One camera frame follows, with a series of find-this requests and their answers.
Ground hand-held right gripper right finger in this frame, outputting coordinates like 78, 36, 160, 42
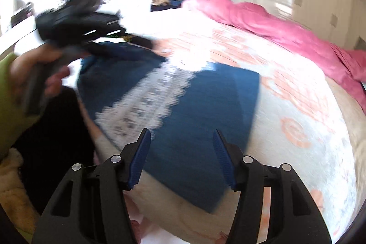
212, 129, 333, 244

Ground person's black clothing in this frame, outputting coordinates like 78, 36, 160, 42
13, 86, 96, 206

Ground cream fluffy cloth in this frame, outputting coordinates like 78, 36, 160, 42
0, 147, 39, 234

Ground white desk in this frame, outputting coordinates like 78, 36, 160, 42
0, 0, 46, 57

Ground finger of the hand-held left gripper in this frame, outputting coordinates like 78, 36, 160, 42
122, 32, 155, 49

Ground pink duvet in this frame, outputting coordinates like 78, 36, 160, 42
181, 0, 366, 113

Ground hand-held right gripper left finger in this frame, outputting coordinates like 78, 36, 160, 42
31, 128, 152, 244

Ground person's left forearm green sleeve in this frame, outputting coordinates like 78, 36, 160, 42
0, 53, 33, 163

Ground person's left hand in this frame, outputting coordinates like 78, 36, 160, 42
10, 45, 71, 96

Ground blue denim pants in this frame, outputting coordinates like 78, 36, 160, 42
77, 40, 261, 214

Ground bed with white lace cover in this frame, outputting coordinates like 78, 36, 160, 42
66, 8, 358, 244

